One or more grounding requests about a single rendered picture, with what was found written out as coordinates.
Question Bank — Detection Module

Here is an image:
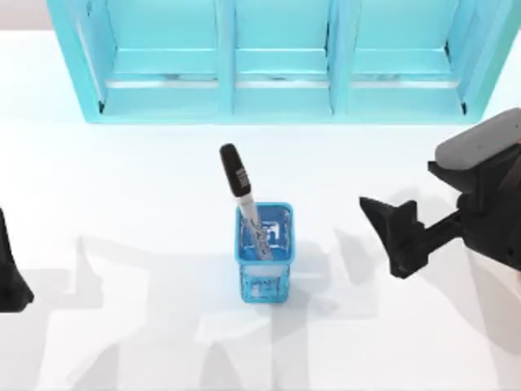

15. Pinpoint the pale grey rounded box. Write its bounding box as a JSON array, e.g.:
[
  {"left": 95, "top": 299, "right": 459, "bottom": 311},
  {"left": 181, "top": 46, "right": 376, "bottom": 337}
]
[{"left": 434, "top": 107, "right": 521, "bottom": 173}]

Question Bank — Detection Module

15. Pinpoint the blue mesh pen holder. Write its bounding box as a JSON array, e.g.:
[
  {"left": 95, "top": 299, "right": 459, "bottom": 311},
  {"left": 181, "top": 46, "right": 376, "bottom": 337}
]
[{"left": 234, "top": 200, "right": 295, "bottom": 305}]

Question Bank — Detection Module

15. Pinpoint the black and white marker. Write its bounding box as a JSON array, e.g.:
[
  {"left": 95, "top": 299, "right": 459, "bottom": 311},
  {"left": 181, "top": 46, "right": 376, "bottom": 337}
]
[{"left": 218, "top": 143, "right": 273, "bottom": 262}]

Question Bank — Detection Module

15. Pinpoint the light blue rack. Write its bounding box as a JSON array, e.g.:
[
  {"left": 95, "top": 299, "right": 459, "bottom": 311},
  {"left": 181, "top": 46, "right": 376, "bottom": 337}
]
[{"left": 45, "top": 0, "right": 521, "bottom": 125}]

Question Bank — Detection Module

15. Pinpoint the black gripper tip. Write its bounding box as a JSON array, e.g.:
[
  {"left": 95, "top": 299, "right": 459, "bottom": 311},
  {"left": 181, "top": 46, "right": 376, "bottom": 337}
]
[{"left": 0, "top": 208, "right": 36, "bottom": 314}]

